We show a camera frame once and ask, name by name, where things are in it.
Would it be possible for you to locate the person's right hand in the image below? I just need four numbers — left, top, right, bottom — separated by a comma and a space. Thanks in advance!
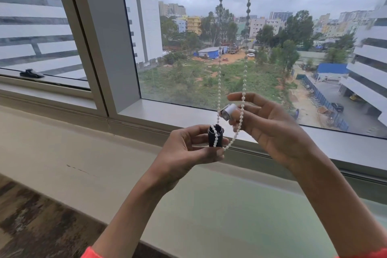
227, 92, 317, 172

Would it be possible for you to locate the person's left hand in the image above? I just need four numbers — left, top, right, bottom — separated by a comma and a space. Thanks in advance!
150, 124, 226, 190

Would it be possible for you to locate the black cylindrical chain weight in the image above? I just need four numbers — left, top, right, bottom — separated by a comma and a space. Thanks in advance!
208, 125, 225, 148

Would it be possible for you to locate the white and silver chain cap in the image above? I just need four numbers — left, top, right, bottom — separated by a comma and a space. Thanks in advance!
220, 103, 239, 122

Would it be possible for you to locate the person's left forearm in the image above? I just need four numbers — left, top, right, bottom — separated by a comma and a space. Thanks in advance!
91, 165, 182, 258

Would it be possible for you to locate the person's right forearm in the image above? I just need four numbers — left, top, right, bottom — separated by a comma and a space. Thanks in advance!
287, 146, 387, 258

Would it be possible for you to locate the blue roofed shed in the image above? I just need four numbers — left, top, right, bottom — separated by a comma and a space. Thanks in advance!
316, 63, 351, 75

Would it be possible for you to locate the white high-rise building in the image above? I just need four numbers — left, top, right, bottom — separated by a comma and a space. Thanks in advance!
119, 0, 164, 69

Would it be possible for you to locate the beige window sill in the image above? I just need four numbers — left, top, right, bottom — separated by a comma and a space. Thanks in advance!
0, 104, 387, 258

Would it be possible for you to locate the coral left sleeve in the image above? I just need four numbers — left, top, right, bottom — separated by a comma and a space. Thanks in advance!
80, 246, 104, 258

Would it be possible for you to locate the coral sleeve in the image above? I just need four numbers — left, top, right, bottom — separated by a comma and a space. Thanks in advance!
80, 246, 104, 258
335, 247, 387, 258

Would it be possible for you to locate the coral right sleeve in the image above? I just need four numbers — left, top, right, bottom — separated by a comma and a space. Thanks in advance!
335, 247, 387, 258

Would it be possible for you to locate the grey aluminium window frame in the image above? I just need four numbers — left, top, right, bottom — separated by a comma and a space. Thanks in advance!
0, 0, 387, 184

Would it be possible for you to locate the black window handle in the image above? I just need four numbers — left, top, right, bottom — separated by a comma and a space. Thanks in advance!
19, 69, 45, 79

